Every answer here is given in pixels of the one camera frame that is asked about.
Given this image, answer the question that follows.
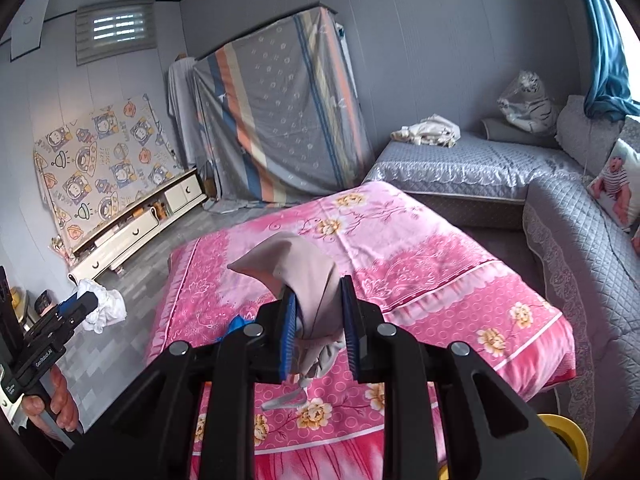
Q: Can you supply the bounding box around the grey flat cushion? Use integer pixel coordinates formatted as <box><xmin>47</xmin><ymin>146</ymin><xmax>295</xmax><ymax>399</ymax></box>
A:
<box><xmin>481</xmin><ymin>117</ymin><xmax>558</xmax><ymax>148</ymax></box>

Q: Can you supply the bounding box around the white low cabinet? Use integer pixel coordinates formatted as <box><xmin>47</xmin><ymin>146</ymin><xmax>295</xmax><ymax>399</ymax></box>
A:
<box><xmin>67</xmin><ymin>167</ymin><xmax>208</xmax><ymax>286</ymax></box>

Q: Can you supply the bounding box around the yellow round container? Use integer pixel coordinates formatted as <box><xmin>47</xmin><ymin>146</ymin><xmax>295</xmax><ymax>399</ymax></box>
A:
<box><xmin>537</xmin><ymin>412</ymin><xmax>590</xmax><ymax>478</ymax></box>

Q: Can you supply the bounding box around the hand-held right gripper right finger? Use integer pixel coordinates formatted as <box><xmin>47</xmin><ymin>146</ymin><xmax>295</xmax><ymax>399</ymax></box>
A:
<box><xmin>340</xmin><ymin>275</ymin><xmax>586</xmax><ymax>480</ymax></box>

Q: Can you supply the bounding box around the white tiger plush toy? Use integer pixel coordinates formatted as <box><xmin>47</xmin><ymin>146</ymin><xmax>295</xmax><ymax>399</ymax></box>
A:
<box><xmin>497</xmin><ymin>70</ymin><xmax>561</xmax><ymax>135</ymax></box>

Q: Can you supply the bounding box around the white cloth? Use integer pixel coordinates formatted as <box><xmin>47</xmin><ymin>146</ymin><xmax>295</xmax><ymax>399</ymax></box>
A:
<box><xmin>166</xmin><ymin>55</ymin><xmax>203</xmax><ymax>171</ymax></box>
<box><xmin>75</xmin><ymin>279</ymin><xmax>127</xmax><ymax>333</ymax></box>

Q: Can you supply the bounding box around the white hanging cloth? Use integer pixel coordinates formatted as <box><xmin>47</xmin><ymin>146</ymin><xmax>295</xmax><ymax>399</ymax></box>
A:
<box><xmin>166</xmin><ymin>55</ymin><xmax>203</xmax><ymax>171</ymax></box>

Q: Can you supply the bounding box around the blue cloth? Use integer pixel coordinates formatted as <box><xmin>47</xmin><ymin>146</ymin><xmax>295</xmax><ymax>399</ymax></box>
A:
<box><xmin>220</xmin><ymin>315</ymin><xmax>258</xmax><ymax>343</ymax></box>

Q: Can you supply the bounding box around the baby printed pillow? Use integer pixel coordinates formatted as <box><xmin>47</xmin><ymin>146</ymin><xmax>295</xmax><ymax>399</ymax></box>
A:
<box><xmin>586</xmin><ymin>137</ymin><xmax>640</xmax><ymax>233</ymax></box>

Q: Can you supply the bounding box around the blue curtain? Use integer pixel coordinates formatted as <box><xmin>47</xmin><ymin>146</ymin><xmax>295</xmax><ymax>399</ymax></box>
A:
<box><xmin>570</xmin><ymin>0</ymin><xmax>640</xmax><ymax>121</ymax></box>

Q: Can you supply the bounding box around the grey quilted sofa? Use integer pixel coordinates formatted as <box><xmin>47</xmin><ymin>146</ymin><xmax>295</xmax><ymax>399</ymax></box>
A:
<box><xmin>361</xmin><ymin>95</ymin><xmax>640</xmax><ymax>461</ymax></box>

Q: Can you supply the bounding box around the person's left hand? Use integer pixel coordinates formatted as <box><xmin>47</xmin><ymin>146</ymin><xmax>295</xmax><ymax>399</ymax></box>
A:
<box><xmin>22</xmin><ymin>364</ymin><xmax>81</xmax><ymax>433</ymax></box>

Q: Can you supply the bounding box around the grey pillow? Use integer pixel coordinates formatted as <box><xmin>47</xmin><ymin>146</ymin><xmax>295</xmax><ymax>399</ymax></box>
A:
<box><xmin>556</xmin><ymin>95</ymin><xmax>626</xmax><ymax>176</ymax></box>

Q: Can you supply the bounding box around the cartoon printed cloth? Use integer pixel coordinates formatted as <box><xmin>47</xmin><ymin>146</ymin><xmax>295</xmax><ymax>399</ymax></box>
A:
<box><xmin>32</xmin><ymin>92</ymin><xmax>186</xmax><ymax>266</ymax></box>

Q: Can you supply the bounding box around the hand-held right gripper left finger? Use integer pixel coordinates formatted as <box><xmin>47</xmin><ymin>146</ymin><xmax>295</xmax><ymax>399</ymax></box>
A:
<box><xmin>55</xmin><ymin>280</ymin><xmax>302</xmax><ymax>480</ymax></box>

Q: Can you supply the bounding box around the beige crumpled cloth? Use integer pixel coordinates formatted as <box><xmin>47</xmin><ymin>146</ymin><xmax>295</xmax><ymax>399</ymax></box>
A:
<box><xmin>391</xmin><ymin>115</ymin><xmax>462</xmax><ymax>150</ymax></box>

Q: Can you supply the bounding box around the pink floral bed sheet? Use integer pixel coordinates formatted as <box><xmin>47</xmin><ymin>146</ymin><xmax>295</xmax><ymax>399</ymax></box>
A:
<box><xmin>145</xmin><ymin>181</ymin><xmax>576</xmax><ymax>480</ymax></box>

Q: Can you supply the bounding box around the window with grey blind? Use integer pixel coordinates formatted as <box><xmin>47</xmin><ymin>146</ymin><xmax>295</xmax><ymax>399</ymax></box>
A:
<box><xmin>75</xmin><ymin>0</ymin><xmax>157</xmax><ymax>66</ymax></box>

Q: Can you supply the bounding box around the beige garment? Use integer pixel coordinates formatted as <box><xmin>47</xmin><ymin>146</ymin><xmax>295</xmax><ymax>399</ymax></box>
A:
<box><xmin>226</xmin><ymin>232</ymin><xmax>348</xmax><ymax>411</ymax></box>

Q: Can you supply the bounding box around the striped covered mattress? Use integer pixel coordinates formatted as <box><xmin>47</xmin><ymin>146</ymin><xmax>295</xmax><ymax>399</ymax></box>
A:
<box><xmin>192</xmin><ymin>5</ymin><xmax>376</xmax><ymax>208</ymax></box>

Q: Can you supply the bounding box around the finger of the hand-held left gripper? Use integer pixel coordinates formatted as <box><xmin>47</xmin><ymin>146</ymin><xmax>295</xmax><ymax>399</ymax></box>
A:
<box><xmin>57</xmin><ymin>291</ymin><xmax>99</xmax><ymax>330</ymax></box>

